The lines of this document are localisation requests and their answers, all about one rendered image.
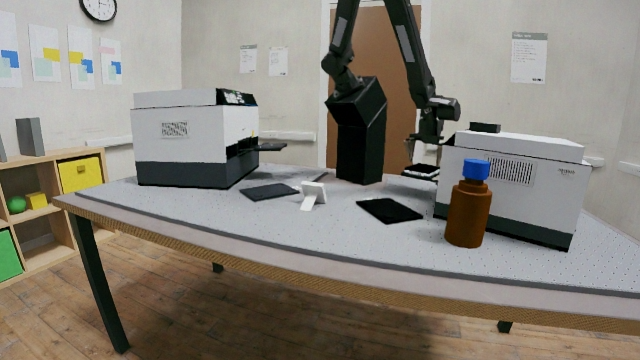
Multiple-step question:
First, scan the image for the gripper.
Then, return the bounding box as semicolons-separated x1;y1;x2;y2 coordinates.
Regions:
403;118;444;167

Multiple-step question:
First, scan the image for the brown bottle with blue cap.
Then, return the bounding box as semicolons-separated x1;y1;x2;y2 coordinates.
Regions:
444;159;493;249

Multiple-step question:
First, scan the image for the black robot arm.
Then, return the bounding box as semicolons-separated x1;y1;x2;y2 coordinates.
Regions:
321;0;461;136

